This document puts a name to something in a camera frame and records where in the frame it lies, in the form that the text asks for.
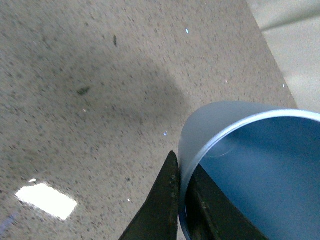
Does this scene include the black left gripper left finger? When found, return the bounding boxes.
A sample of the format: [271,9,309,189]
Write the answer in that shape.
[120,151,180,240]

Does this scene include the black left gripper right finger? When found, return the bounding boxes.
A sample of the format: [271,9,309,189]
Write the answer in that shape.
[185,165,267,240]

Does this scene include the blue plastic cup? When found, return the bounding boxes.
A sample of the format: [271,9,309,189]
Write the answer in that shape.
[178,101,320,240]

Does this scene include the white curtain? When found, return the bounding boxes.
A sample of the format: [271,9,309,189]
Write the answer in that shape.
[247,0,320,113]

